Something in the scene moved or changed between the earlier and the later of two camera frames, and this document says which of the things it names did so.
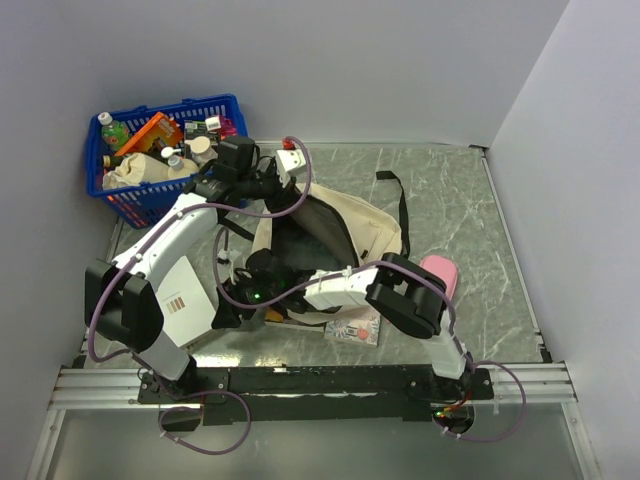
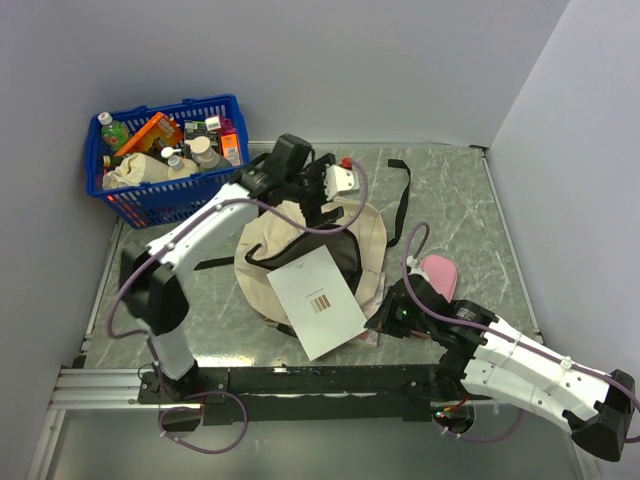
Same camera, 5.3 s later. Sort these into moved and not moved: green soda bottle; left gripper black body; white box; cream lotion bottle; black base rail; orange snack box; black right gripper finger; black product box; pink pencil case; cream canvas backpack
Moved: white box; black right gripper finger; cream canvas backpack; left gripper black body
Not moved: black base rail; orange snack box; black product box; green soda bottle; pink pencil case; cream lotion bottle
